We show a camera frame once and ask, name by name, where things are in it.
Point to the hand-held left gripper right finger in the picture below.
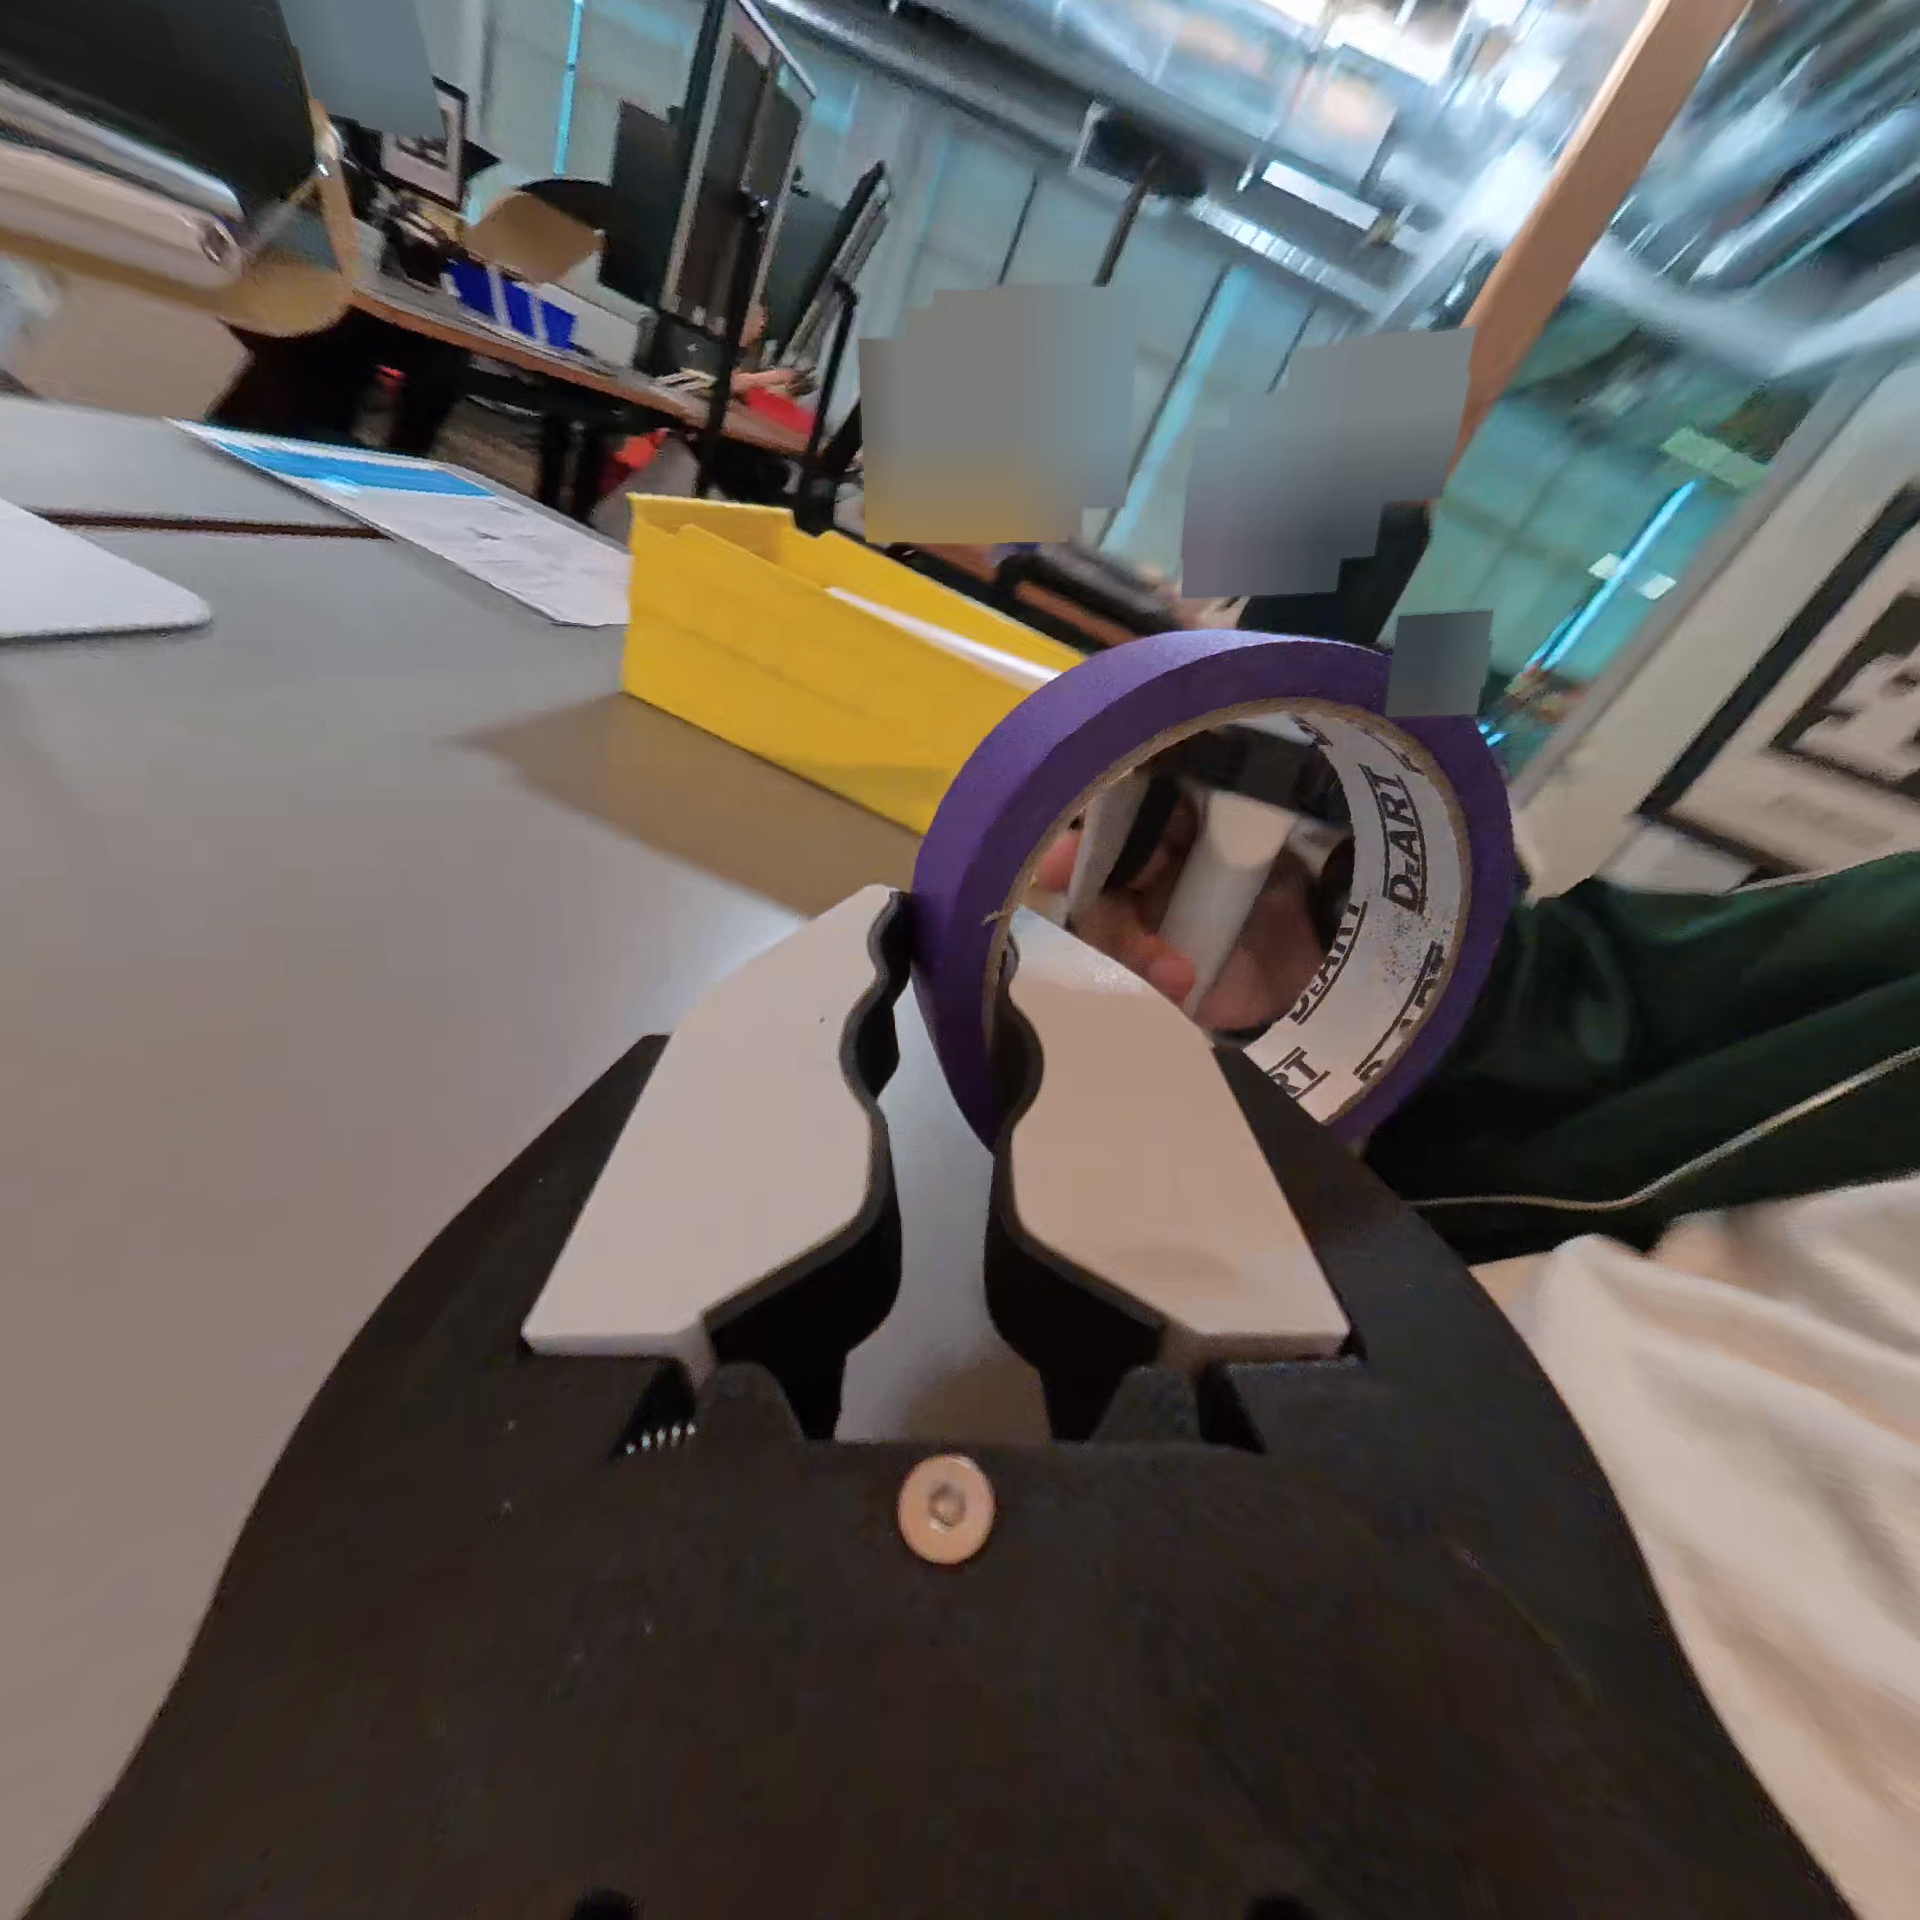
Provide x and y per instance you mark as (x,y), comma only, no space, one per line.
(1154,1187)

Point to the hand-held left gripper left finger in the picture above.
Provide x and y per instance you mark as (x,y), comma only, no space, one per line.
(707,1171)

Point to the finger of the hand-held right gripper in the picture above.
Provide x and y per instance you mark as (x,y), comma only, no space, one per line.
(1109,846)
(1221,885)

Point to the purple masking tape roll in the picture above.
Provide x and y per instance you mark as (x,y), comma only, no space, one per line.
(1200,667)

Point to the yellow plastic bin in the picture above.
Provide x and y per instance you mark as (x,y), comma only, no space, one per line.
(749,675)

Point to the person's right forearm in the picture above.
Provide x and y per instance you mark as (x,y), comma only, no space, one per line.
(1651,991)

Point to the grey desk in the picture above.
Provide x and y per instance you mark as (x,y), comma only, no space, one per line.
(301,975)

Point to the wooden office desk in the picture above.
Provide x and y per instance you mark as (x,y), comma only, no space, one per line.
(597,375)

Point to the person's right hand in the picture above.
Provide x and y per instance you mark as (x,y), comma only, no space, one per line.
(1273,961)

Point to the framed black-white tag sign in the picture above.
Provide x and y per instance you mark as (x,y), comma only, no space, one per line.
(1845,707)

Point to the white knit shirt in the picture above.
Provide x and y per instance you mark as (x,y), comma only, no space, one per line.
(1772,1501)

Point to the blue-white paper sheet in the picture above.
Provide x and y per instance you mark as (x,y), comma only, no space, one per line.
(453,522)

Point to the black monitor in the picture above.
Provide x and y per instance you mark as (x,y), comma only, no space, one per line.
(707,193)

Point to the blue plastic bin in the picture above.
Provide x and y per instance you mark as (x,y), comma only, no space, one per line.
(509,307)

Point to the brown cardboard panel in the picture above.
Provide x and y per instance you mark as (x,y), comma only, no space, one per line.
(534,235)

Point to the acrylic stand white base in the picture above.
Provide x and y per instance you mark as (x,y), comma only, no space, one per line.
(76,585)

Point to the wood-edged display panel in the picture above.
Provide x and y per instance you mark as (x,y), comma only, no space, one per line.
(152,240)

